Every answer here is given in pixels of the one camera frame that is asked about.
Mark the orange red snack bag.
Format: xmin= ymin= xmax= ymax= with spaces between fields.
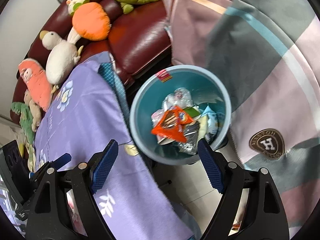
xmin=151 ymin=106 xmax=194 ymax=143

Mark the blue plastic trash bin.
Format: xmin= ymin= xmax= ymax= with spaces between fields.
xmin=130 ymin=65 xmax=231 ymax=165

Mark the light blue milk carton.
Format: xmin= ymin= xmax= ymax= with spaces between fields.
xmin=201 ymin=105 xmax=225 ymax=144

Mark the green crocodile plush toy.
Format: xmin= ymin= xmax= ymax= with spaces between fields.
xmin=11 ymin=102 xmax=36 ymax=171

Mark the purple floral cloth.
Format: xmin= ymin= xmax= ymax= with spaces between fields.
xmin=34 ymin=51 xmax=198 ymax=240

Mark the crumpled clear plastic bottle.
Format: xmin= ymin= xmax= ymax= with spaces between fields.
xmin=162 ymin=87 xmax=194 ymax=111

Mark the beige small plush toy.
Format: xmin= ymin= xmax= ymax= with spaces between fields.
xmin=24 ymin=90 xmax=42 ymax=132

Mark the red sticker on bin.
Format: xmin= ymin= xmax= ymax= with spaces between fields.
xmin=156 ymin=69 xmax=172 ymax=83

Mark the pink salmon plush toy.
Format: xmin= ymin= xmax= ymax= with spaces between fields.
xmin=18 ymin=58 xmax=53 ymax=112

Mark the white duck plush toy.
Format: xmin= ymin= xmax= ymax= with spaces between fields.
xmin=39 ymin=30 xmax=84 ymax=85

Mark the plaid pink grey blanket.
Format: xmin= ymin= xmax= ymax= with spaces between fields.
xmin=163 ymin=0 xmax=319 ymax=239

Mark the dark red leather sofa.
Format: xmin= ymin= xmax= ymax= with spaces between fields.
xmin=24 ymin=0 xmax=171 ymax=108

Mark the orange carrot plush toy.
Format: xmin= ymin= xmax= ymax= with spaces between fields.
xmin=66 ymin=0 xmax=111 ymax=44

